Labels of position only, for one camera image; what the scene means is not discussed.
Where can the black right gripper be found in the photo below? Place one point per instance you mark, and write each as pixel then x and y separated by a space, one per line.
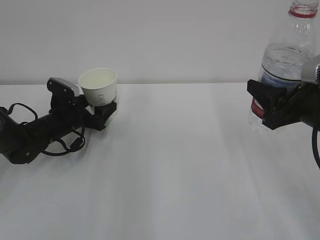
pixel 280 109

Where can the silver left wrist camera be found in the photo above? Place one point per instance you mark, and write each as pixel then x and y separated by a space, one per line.
pixel 63 92

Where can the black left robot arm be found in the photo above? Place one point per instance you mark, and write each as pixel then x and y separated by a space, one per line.
pixel 60 132

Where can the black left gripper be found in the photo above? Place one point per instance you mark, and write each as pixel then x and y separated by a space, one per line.
pixel 75 115

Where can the clear water bottle red label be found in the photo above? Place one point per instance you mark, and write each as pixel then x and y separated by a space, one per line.
pixel 293 43

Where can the white paper cup green print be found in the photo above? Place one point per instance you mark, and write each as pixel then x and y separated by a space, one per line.
pixel 99 86

